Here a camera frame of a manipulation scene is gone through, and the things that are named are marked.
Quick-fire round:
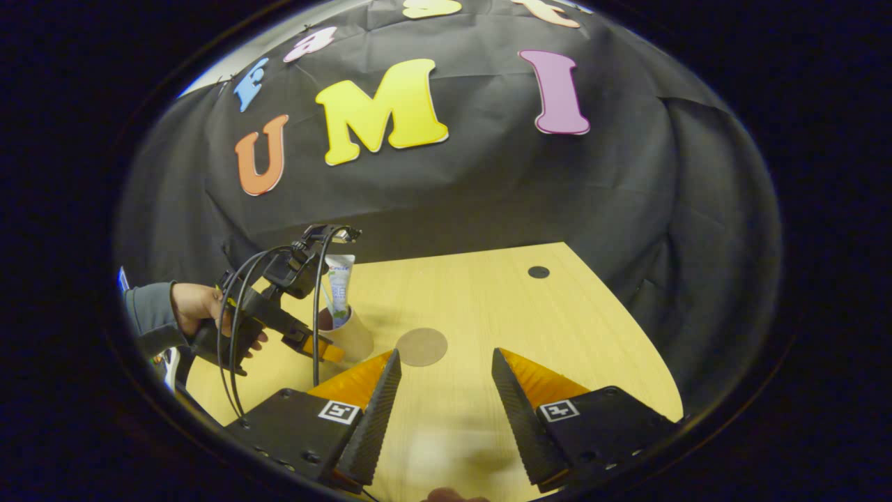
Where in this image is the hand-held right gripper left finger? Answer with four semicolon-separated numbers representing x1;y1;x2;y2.
224;349;403;492

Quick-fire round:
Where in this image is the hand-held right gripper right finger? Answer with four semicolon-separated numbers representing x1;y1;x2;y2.
491;347;680;492

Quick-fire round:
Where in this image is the white toothpaste tube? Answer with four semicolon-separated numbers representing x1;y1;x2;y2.
325;254;356;328

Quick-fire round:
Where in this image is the beige cup with handle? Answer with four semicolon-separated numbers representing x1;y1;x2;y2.
317;305;375;363

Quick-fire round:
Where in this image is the round brown coaster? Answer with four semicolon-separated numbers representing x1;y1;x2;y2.
395;328;449;368

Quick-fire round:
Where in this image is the light wooden desktop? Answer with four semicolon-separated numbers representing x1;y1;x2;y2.
185;241;685;502

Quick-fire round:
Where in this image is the black cable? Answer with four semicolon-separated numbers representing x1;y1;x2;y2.
229;251;297;419
312;225;349;388
215;245;293;405

